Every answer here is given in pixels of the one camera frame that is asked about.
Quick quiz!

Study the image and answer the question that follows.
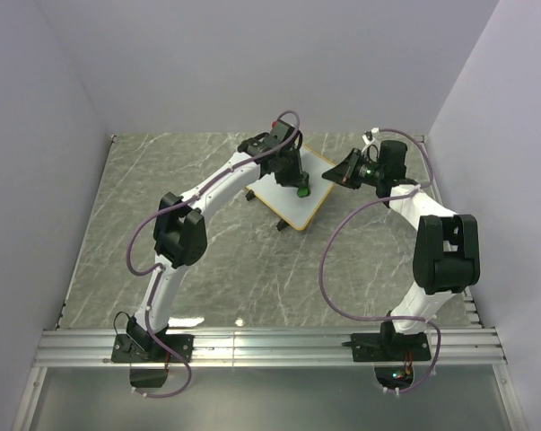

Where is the black left whiteboard stand foot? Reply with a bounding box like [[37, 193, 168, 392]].
[[245, 190, 256, 201]]

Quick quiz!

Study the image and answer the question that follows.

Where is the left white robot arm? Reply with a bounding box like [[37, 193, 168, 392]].
[[126, 119, 310, 361]]

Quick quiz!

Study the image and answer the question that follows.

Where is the orange framed whiteboard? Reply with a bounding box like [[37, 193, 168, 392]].
[[247, 144, 334, 231]]

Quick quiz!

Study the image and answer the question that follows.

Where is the green whiteboard eraser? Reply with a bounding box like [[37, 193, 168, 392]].
[[296, 186, 311, 198]]

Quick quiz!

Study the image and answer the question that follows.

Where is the aluminium mounting rail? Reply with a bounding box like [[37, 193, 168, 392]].
[[32, 327, 507, 368]]

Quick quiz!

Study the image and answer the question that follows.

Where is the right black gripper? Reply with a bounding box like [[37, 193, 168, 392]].
[[321, 149, 384, 190]]

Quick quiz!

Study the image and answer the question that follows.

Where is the black whiteboard stand foot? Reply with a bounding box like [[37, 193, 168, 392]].
[[276, 219, 290, 232], [245, 190, 256, 201]]

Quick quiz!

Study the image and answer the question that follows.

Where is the black right whiteboard stand foot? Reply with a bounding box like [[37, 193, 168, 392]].
[[276, 219, 290, 232]]

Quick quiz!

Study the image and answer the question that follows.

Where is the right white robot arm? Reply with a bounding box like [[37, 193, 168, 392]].
[[322, 128, 481, 359]]

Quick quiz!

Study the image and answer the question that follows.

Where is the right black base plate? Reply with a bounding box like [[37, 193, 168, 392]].
[[342, 333, 432, 363]]

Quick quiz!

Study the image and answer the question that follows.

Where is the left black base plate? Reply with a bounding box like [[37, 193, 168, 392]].
[[110, 333, 194, 364]]

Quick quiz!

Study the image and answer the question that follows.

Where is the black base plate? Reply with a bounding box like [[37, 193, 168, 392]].
[[110, 333, 194, 364], [342, 333, 432, 363]]

